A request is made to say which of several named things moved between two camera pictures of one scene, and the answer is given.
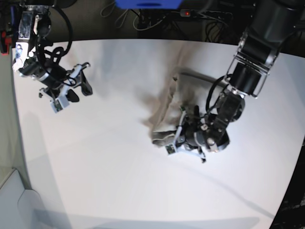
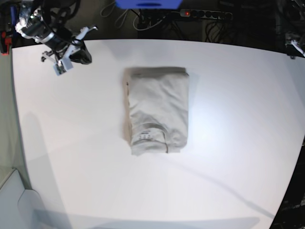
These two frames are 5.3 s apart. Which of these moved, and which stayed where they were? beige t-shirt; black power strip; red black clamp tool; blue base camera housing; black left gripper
Moved: black left gripper; beige t-shirt
Stayed: blue base camera housing; red black clamp tool; black power strip
